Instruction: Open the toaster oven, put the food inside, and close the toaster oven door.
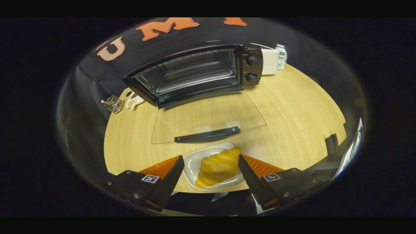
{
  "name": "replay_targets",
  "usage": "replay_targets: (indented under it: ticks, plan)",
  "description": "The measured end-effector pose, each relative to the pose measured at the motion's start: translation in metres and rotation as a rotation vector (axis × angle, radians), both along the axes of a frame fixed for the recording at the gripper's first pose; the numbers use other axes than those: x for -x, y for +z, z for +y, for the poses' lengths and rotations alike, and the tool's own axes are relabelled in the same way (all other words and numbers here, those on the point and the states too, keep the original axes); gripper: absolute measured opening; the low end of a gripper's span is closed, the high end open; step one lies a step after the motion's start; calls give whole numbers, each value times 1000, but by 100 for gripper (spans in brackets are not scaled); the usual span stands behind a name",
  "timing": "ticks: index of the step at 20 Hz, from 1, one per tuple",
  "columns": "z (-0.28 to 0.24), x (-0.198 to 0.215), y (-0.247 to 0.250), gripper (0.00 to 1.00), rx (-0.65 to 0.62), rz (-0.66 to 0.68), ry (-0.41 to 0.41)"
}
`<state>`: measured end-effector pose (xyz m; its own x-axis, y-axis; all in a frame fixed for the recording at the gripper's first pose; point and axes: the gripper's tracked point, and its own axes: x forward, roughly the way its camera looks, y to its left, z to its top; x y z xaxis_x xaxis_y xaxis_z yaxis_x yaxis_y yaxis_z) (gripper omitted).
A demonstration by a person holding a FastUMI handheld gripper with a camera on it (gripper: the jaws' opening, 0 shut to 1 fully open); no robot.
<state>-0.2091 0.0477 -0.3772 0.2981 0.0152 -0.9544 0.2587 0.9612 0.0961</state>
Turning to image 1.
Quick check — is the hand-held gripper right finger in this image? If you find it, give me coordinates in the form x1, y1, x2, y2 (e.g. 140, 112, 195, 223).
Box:
238, 154, 326, 210

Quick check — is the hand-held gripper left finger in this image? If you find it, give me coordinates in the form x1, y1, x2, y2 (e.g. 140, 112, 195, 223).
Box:
105, 155, 185, 212

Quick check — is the yellow croissant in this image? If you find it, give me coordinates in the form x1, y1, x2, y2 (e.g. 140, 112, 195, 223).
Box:
195, 147, 242, 189

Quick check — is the black toaster oven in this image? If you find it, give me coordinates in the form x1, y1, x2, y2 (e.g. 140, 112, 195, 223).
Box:
123, 43, 268, 145

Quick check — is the white plate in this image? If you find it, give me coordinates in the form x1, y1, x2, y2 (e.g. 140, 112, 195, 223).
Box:
182, 141, 248, 191

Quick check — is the small white printed tag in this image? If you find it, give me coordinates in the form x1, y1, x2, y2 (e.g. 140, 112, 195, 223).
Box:
125, 92, 146, 110

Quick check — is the white rectangular box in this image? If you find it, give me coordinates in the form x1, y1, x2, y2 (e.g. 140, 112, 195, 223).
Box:
261, 48, 280, 76

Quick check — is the white bottle green label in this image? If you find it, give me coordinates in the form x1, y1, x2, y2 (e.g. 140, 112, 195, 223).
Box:
275, 44, 288, 71

